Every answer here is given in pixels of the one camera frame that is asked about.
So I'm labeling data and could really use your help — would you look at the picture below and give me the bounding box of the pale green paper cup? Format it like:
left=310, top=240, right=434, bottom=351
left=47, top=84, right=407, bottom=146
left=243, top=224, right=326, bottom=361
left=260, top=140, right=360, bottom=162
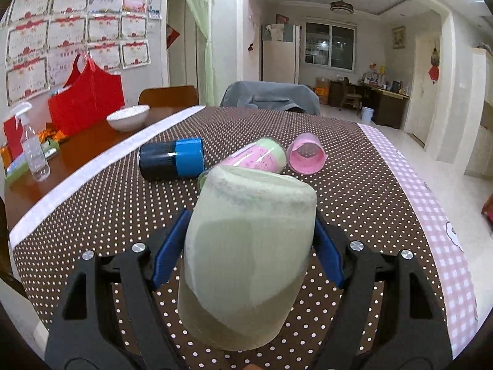
left=178, top=166, right=317, bottom=351

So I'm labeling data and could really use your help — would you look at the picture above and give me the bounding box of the small pink cup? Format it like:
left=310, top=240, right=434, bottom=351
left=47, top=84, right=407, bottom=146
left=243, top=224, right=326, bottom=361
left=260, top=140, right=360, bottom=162
left=287, top=133, right=328, bottom=175

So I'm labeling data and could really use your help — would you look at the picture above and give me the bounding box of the pink and green cup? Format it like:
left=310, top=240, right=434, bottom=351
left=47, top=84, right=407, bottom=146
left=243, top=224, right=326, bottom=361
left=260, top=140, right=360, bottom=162
left=197, top=137, right=290, bottom=192

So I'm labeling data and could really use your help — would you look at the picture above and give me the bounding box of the pink checkered tablecloth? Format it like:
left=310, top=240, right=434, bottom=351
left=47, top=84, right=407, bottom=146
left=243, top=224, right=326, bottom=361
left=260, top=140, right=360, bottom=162
left=359, top=124, right=480, bottom=357

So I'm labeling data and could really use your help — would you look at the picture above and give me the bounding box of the clear spray bottle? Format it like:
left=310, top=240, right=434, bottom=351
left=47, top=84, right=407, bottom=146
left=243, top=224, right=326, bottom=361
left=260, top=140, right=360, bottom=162
left=13, top=101, right=50, bottom=182

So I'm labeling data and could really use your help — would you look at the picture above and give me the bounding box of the blue and black can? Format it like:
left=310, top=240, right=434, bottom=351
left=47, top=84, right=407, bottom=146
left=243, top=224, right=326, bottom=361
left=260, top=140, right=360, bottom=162
left=138, top=138, right=205, bottom=181

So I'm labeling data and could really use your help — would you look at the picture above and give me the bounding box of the red envelope packet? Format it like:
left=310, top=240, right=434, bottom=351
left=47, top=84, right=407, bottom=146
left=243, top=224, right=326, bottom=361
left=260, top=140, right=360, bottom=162
left=3, top=116, right=23, bottom=159

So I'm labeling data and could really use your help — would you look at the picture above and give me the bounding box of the white ceramic bowl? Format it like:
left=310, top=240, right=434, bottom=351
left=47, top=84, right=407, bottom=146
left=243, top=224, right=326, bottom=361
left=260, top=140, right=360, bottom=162
left=106, top=105, right=150, bottom=132

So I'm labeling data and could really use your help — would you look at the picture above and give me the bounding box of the white trash bin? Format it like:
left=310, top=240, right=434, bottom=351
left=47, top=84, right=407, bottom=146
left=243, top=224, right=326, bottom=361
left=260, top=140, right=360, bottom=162
left=361, top=106, right=373, bottom=124

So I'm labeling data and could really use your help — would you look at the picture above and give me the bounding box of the dark wooden desk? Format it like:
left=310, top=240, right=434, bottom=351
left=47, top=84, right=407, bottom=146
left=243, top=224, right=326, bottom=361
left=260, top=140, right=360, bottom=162
left=328, top=81, right=410, bottom=129

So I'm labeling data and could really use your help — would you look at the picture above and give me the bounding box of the red felt bag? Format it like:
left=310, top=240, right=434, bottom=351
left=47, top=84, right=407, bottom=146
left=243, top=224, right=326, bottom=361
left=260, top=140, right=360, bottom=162
left=48, top=54, right=124, bottom=137

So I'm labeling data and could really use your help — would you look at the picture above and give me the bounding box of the wooden desk chair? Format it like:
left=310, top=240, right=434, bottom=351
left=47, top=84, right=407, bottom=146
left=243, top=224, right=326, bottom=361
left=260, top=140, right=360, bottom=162
left=339, top=77, right=363, bottom=114

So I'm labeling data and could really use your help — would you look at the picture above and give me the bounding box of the brown wooden chair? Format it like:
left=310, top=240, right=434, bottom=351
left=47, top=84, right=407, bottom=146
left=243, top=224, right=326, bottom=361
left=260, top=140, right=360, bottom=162
left=139, top=85, right=198, bottom=108

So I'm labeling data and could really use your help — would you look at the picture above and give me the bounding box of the orange cardboard box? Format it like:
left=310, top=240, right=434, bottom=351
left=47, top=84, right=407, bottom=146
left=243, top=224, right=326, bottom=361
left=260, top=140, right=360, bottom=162
left=314, top=78, right=331, bottom=105

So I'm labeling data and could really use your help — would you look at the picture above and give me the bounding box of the grey covered chair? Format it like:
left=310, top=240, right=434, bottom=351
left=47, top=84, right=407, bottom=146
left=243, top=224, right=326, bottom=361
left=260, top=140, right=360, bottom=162
left=220, top=81, right=320, bottom=115

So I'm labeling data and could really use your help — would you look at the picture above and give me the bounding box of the white refrigerator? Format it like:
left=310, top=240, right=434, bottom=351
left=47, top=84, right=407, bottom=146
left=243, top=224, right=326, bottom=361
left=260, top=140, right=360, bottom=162
left=261, top=23, right=302, bottom=84

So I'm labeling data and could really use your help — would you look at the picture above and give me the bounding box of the ceiling fan lamp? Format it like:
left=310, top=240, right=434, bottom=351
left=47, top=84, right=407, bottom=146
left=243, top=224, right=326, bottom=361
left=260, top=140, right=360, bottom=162
left=330, top=0, right=354, bottom=14

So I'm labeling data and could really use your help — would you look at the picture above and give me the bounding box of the green door curtain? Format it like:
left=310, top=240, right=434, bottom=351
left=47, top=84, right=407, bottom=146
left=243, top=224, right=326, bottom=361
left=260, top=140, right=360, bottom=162
left=185, top=0, right=215, bottom=106

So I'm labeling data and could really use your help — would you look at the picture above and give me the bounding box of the white wall cabinet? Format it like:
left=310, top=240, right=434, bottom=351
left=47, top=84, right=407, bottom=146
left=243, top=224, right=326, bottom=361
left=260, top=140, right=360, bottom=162
left=464, top=48, right=492, bottom=179

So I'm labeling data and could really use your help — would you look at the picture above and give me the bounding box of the window with white frame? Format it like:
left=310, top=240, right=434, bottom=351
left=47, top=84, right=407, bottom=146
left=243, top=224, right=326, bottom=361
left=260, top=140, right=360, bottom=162
left=304, top=23, right=356, bottom=71

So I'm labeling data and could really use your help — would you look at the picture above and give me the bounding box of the small framed wall picture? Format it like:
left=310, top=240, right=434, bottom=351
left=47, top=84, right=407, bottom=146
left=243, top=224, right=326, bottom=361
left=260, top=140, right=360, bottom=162
left=392, top=26, right=406, bottom=49

